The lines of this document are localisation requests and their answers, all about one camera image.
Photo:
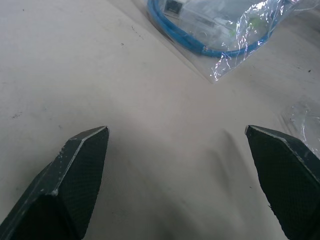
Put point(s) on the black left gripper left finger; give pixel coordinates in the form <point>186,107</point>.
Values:
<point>65,190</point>

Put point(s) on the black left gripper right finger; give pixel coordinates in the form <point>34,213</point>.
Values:
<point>287,180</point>

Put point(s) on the small clear plastic wrapper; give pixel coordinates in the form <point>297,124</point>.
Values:
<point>306,122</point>

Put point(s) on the clear plastic bag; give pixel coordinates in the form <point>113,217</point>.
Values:
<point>226,32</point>

